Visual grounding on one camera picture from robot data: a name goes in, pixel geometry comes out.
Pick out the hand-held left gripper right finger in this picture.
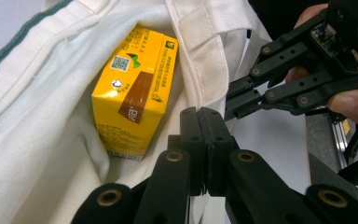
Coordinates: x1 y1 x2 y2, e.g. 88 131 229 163
200 106 241 198

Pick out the white patterned tote bag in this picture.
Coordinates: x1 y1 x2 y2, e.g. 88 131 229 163
0 0 276 224

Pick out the yellow drink carton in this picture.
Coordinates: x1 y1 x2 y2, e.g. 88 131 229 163
91 24 180 161

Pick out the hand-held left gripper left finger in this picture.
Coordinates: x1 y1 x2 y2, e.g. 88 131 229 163
167 106 208 197

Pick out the metal floor rail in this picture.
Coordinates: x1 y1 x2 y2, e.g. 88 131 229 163
330 118 358 171

